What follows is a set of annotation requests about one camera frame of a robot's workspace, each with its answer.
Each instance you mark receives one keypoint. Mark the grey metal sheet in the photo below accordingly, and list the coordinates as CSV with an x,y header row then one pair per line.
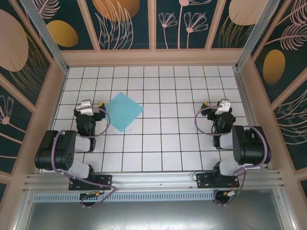
x,y
153,215

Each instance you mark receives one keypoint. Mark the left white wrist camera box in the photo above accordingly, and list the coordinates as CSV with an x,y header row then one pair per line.
x,y
85,107

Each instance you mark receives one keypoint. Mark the aluminium side rail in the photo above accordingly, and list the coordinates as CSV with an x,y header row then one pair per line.
x,y
245,95

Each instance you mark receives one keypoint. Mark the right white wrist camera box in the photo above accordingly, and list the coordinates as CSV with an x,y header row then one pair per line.
x,y
223,106

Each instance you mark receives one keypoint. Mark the aluminium corner post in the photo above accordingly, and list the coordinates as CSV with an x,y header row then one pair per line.
x,y
255,36
46,36

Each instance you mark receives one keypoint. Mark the right aluminium corner post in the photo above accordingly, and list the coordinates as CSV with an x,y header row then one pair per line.
x,y
255,36

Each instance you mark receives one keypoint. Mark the light blue paper sheet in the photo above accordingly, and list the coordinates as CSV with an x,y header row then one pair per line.
x,y
124,112

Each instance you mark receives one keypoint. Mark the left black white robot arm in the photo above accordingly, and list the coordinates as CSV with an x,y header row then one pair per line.
x,y
60,153

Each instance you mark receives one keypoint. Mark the left aluminium corner post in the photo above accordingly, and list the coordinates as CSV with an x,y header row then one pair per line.
x,y
46,36

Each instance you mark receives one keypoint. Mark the long aluminium mounting rail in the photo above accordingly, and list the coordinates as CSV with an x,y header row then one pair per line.
x,y
153,179

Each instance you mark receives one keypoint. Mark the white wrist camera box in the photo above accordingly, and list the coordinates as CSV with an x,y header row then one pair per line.
x,y
85,107
223,106

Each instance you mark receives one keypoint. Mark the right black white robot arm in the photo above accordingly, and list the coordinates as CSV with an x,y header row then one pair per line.
x,y
249,146

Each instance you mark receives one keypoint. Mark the small controller board with connector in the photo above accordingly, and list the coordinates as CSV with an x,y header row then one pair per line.
x,y
229,193
90,194

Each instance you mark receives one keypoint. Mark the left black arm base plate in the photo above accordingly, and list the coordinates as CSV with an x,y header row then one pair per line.
x,y
105,179

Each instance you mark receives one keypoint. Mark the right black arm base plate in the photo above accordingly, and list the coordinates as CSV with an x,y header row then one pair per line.
x,y
204,180

